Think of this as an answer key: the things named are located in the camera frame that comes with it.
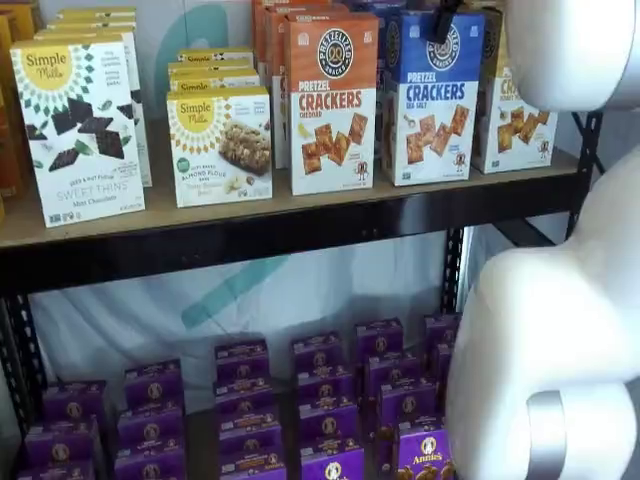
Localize black metal shelf frame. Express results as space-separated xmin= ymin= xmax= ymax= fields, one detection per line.
xmin=0 ymin=112 xmax=604 ymax=480

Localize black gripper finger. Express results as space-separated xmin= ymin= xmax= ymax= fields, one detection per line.
xmin=429 ymin=0 xmax=461 ymax=44

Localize yellow pretzel crackers box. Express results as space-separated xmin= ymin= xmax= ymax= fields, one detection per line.
xmin=472 ymin=7 xmax=559 ymax=175

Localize purple Annie's snack box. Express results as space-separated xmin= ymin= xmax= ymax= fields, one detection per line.
xmin=301 ymin=442 xmax=366 ymax=480
xmin=297 ymin=366 xmax=354 ymax=406
xmin=24 ymin=417 xmax=101 ymax=466
xmin=218 ymin=410 xmax=282 ymax=454
xmin=364 ymin=351 xmax=421 ymax=389
xmin=292 ymin=332 xmax=344 ymax=374
xmin=214 ymin=339 xmax=270 ymax=384
xmin=213 ymin=377 xmax=275 ymax=419
xmin=377 ymin=379 xmax=439 ymax=431
xmin=219 ymin=447 xmax=287 ymax=480
xmin=423 ymin=313 xmax=463 ymax=347
xmin=113 ymin=444 xmax=187 ymax=480
xmin=377 ymin=424 xmax=455 ymax=480
xmin=17 ymin=459 xmax=96 ymax=480
xmin=117 ymin=403 xmax=185 ymax=451
xmin=298 ymin=399 xmax=359 ymax=446
xmin=123 ymin=358 xmax=184 ymax=409
xmin=432 ymin=341 xmax=454 ymax=386
xmin=354 ymin=319 xmax=404 ymax=361
xmin=42 ymin=380 xmax=107 ymax=424

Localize Simple Mills sweet thins box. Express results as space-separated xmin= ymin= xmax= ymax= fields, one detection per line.
xmin=57 ymin=5 xmax=137 ymax=17
xmin=44 ymin=20 xmax=137 ymax=32
xmin=32 ymin=27 xmax=154 ymax=189
xmin=9 ymin=33 xmax=147 ymax=229
xmin=53 ymin=13 xmax=137 ymax=24

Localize orange pretzel crackers box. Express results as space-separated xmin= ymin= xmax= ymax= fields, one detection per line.
xmin=251 ymin=0 xmax=346 ymax=76
xmin=272 ymin=10 xmax=380 ymax=196
xmin=262 ymin=3 xmax=351 ymax=169

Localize Simple Mills almond bars box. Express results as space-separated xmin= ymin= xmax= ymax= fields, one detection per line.
xmin=177 ymin=47 xmax=255 ymax=66
xmin=168 ymin=59 xmax=259 ymax=77
xmin=168 ymin=69 xmax=261 ymax=95
xmin=166 ymin=85 xmax=275 ymax=209

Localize wooden shelf board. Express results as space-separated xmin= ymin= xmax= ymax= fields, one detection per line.
xmin=0 ymin=119 xmax=584 ymax=249

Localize purple Annie's snack boxes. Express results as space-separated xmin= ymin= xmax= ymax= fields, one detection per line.
xmin=97 ymin=394 xmax=304 ymax=480

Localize orange snack box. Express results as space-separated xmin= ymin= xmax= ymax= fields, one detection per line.
xmin=12 ymin=0 xmax=45 ymax=44

